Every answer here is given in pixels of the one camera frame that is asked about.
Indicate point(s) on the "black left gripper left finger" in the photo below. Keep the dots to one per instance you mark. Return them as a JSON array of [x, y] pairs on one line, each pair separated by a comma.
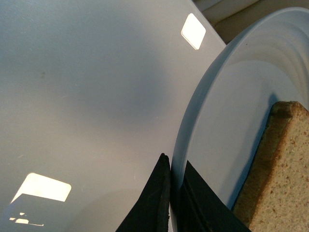
[[150, 213]]

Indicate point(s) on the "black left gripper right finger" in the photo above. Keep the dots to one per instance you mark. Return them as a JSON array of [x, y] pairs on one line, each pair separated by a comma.
[[202, 210]]

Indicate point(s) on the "bread slice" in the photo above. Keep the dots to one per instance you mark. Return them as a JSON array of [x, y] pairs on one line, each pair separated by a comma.
[[275, 194]]

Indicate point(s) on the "light blue plate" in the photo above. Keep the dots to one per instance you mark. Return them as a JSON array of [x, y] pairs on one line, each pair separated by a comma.
[[226, 116]]

